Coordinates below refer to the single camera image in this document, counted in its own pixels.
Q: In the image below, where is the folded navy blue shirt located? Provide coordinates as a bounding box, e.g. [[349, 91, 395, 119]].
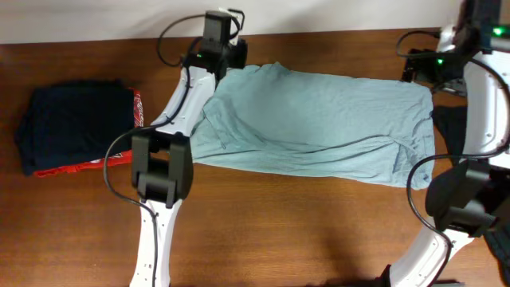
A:
[[14, 80, 135, 176]]

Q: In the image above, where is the light blue t-shirt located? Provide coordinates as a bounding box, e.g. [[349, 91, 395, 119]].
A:
[[191, 63, 435, 189]]

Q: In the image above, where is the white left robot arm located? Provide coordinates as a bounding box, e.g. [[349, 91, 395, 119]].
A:
[[130, 38, 248, 287]]

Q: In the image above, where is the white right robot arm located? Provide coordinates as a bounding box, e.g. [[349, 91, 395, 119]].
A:
[[378, 0, 509, 287]]

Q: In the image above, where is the black garment at right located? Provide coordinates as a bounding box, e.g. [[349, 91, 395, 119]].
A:
[[431, 106, 467, 155]]

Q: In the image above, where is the folded red shirt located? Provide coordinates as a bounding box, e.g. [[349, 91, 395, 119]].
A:
[[33, 88, 143, 178]]

